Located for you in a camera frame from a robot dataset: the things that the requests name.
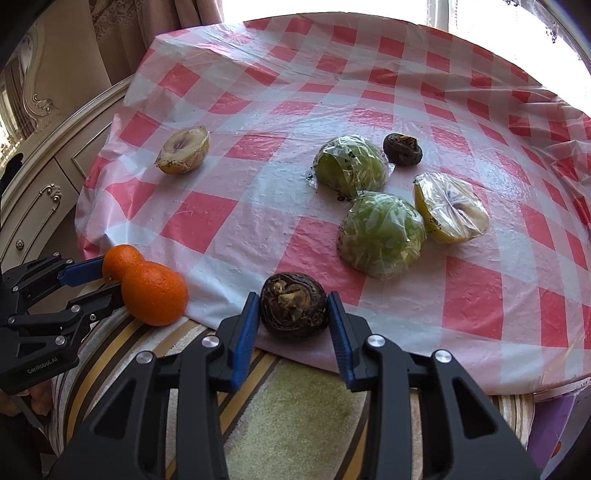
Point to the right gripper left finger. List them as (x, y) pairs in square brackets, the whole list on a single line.
[(124, 435)]

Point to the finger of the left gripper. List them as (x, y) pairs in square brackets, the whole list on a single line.
[(81, 273), (97, 305)]

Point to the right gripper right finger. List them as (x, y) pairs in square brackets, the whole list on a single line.
[(464, 436)]

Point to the orange fruit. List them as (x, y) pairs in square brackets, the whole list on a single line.
[(117, 260), (154, 294)]

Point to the unwrapped yellow fruit half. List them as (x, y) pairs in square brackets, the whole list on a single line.
[(184, 151)]

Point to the green fruit half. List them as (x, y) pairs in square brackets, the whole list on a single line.
[(381, 235), (350, 165)]

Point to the yellow apple half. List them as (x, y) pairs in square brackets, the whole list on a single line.
[(451, 210)]

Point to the dark passion fruit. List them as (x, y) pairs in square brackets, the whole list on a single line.
[(293, 306), (402, 150)]

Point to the cream ornate cabinet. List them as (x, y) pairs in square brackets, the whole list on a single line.
[(45, 154)]

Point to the purple white cardboard box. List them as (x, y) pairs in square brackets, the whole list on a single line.
[(561, 416)]

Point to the striped sofa towel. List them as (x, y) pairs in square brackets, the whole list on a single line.
[(292, 419)]

